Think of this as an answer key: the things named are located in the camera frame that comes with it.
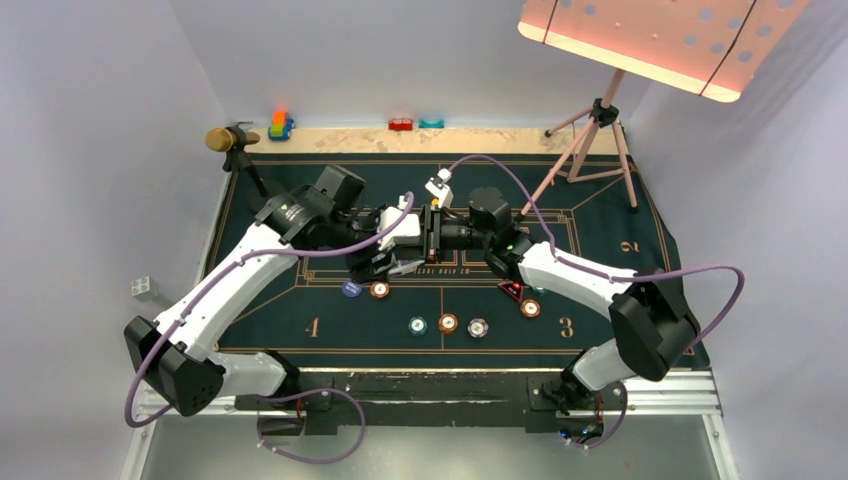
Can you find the blue white card deck box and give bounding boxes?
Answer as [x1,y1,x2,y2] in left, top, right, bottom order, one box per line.
[372,254,424,281]

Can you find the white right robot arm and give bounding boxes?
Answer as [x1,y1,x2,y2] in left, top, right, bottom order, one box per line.
[422,177,702,410]

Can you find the green blue chip stack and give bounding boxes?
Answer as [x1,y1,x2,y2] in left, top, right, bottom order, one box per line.
[408,316,428,336]

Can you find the grey lego brick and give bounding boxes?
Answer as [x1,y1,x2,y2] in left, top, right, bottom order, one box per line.
[131,276,159,302]

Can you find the pink blue chip stack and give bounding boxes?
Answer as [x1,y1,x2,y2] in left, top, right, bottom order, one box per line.
[467,318,489,338]

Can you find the orange green toy block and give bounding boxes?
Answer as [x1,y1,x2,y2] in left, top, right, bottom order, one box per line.
[267,110,295,141]

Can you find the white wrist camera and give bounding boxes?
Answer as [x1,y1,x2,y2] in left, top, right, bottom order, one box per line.
[377,192,421,252]
[425,169,454,209]

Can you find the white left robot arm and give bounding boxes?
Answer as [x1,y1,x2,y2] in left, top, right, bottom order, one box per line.
[124,165,418,428]

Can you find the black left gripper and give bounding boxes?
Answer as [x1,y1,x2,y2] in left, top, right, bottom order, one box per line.
[326,203,398,282]

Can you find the pink music stand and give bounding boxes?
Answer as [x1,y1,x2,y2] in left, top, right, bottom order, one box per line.
[518,0,808,207]

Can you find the red black all-in triangle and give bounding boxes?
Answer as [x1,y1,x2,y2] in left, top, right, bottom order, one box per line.
[498,281,524,304]

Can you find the orange red chips small pile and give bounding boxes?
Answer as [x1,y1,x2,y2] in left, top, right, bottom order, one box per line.
[369,282,390,299]

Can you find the gold microphone on stand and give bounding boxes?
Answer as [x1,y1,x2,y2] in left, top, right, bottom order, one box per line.
[205,122,268,198]

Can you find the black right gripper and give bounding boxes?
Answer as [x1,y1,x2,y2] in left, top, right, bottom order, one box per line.
[394,203,492,264]

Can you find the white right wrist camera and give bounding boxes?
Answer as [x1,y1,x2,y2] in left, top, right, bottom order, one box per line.
[425,169,454,209]

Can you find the teal toy block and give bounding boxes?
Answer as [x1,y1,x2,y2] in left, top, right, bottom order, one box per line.
[418,116,445,129]

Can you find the red toy block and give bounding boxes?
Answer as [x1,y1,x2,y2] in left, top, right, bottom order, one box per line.
[387,117,415,131]

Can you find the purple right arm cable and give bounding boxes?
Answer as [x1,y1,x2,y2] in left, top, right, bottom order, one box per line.
[447,154,746,450]

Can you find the purple small blind button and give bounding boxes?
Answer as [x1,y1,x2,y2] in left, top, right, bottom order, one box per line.
[341,280,363,298]

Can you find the dark green poker mat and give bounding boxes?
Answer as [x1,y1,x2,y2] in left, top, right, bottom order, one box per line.
[219,153,680,369]

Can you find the orange red chip stack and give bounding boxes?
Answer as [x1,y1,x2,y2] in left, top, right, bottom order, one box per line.
[438,313,459,335]

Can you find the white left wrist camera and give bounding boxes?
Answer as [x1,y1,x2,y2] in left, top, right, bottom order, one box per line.
[377,192,421,252]

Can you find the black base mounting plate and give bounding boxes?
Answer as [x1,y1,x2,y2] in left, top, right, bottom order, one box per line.
[234,369,626,437]

